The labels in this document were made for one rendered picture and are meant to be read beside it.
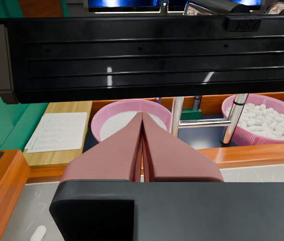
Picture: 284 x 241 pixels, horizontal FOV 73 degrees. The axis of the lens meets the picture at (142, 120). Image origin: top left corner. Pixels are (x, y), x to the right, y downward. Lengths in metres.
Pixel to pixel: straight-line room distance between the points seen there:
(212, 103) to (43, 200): 0.66
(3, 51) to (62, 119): 0.45
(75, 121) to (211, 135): 0.47
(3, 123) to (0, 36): 0.33
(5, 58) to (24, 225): 0.36
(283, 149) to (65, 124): 0.62
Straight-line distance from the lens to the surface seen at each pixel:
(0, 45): 0.23
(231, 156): 0.57
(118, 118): 0.70
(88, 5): 0.75
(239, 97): 0.50
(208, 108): 0.83
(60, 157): 0.53
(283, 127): 0.81
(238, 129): 0.68
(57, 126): 0.63
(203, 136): 0.74
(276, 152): 0.63
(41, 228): 0.46
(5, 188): 0.44
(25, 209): 0.52
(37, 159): 0.55
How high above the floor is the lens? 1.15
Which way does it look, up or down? 37 degrees down
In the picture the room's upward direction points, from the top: straight up
